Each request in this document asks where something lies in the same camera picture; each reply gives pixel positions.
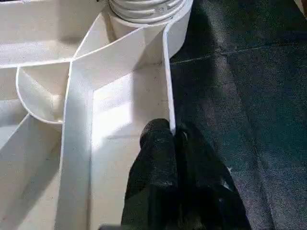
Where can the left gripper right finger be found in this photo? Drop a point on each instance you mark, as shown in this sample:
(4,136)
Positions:
(204,191)

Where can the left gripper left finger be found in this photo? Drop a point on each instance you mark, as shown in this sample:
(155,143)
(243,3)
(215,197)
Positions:
(156,182)

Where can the white plastic table top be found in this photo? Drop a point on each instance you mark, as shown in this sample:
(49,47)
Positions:
(38,143)

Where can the white plastic table leg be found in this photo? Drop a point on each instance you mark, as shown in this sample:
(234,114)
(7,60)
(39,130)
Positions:
(144,9)

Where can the black work mat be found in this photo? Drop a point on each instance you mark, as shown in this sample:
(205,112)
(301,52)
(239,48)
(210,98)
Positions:
(240,120)

